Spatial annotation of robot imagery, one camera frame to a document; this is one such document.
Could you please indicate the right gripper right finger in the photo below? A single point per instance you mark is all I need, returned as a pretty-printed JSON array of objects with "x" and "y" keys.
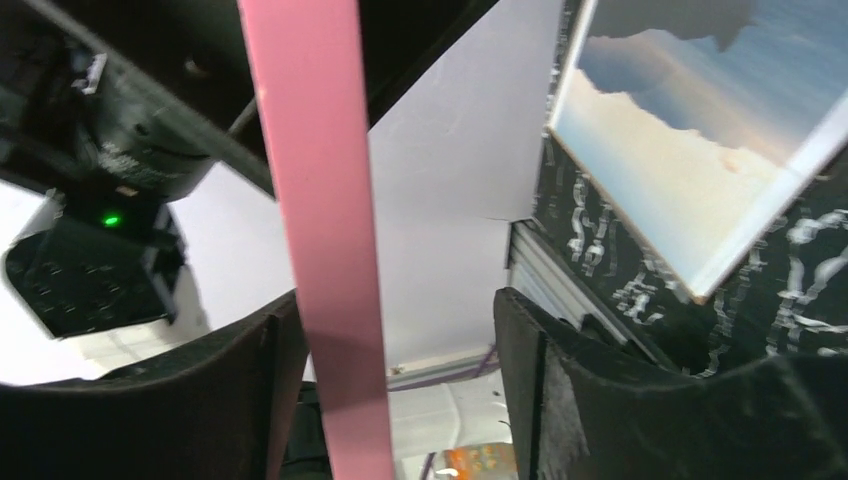
[{"x": 581, "y": 409}]

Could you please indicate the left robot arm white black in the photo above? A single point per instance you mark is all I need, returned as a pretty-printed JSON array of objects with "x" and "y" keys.
[{"x": 113, "y": 110}]

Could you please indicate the pink wooden photo frame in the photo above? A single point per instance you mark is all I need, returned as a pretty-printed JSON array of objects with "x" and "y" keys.
[{"x": 307, "y": 68}]

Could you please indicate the sky and sea photo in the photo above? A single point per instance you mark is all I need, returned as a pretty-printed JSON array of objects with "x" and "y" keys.
[{"x": 701, "y": 121}]

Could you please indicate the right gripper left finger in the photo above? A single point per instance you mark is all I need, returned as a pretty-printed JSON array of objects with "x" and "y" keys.
[{"x": 219, "y": 407}]

